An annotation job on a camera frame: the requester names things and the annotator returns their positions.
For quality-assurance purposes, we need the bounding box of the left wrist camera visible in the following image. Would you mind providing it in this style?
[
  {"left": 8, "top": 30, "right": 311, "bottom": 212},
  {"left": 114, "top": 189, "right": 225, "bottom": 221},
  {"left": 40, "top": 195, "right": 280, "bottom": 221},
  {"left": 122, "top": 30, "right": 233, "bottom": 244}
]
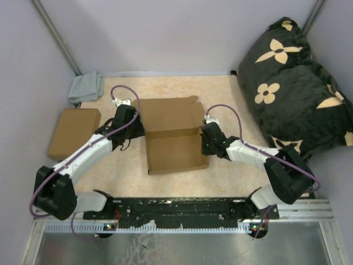
[{"left": 113, "top": 98, "right": 131, "bottom": 107}]

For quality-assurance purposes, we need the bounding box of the aluminium frame rail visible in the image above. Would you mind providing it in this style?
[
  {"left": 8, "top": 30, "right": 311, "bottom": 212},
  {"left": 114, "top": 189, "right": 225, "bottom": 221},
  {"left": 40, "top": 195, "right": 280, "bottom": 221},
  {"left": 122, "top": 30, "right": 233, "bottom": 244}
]
[{"left": 22, "top": 197, "right": 345, "bottom": 264}]

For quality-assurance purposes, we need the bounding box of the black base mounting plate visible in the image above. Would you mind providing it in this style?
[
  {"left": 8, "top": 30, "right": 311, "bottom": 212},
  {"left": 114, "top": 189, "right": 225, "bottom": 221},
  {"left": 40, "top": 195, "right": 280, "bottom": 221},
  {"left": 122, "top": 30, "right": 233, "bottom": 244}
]
[{"left": 83, "top": 196, "right": 279, "bottom": 231}]

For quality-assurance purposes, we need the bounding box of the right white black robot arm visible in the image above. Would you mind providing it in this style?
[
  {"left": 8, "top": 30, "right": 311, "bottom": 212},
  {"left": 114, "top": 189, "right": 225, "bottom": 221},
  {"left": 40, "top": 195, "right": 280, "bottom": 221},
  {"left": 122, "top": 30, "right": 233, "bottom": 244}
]
[{"left": 201, "top": 122, "right": 315, "bottom": 220}]

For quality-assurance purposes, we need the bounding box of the right aluminium corner post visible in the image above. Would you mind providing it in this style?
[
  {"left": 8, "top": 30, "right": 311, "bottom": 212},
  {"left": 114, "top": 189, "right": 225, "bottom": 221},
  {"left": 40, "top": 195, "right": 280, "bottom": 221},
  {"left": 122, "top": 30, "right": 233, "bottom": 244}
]
[{"left": 302, "top": 0, "right": 326, "bottom": 35}]

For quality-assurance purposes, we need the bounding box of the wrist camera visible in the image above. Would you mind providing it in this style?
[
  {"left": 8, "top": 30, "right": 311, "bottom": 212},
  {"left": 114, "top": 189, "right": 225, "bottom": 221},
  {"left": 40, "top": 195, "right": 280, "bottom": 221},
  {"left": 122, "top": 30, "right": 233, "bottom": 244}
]
[
  {"left": 113, "top": 98, "right": 131, "bottom": 107},
  {"left": 203, "top": 114, "right": 220, "bottom": 125}
]

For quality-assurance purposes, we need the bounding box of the grey folded cloth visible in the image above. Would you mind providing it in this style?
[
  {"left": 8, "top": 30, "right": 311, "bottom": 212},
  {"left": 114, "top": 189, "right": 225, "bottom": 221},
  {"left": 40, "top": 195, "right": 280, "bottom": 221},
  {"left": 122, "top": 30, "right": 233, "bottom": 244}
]
[{"left": 68, "top": 71, "right": 104, "bottom": 104}]

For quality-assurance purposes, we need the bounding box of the black floral plush pillow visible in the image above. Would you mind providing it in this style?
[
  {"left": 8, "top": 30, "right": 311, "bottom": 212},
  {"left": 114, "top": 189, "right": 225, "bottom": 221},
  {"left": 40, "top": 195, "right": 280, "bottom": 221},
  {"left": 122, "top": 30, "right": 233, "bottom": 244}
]
[{"left": 237, "top": 17, "right": 352, "bottom": 157}]

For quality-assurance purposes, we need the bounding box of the left aluminium corner post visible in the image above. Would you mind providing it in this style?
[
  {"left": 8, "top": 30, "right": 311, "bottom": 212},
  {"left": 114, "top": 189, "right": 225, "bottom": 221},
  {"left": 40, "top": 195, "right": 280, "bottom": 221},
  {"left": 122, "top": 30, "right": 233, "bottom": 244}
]
[{"left": 30, "top": 0, "right": 82, "bottom": 76}]

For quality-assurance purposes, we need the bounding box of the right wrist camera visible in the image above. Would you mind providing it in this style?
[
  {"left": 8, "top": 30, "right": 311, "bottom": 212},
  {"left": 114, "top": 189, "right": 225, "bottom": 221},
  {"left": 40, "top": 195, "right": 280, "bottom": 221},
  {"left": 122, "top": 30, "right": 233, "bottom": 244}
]
[{"left": 203, "top": 114, "right": 220, "bottom": 125}]

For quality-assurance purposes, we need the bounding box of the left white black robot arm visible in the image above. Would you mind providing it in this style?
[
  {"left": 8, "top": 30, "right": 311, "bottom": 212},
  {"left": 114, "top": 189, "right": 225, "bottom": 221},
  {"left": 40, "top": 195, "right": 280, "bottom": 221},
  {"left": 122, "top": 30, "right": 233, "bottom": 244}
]
[{"left": 29, "top": 104, "right": 145, "bottom": 220}]

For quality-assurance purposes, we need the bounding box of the folded brown cardboard box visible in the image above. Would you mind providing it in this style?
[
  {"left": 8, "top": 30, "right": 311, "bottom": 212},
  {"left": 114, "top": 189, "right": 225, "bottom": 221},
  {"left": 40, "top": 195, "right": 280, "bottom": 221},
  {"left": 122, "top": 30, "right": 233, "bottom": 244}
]
[{"left": 47, "top": 108, "right": 101, "bottom": 161}]

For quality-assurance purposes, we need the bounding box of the aluminium corner post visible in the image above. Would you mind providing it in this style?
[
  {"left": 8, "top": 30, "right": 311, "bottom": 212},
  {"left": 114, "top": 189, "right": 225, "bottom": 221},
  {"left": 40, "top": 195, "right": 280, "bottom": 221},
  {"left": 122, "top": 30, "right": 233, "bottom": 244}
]
[
  {"left": 30, "top": 0, "right": 82, "bottom": 76},
  {"left": 302, "top": 0, "right": 326, "bottom": 35}
]

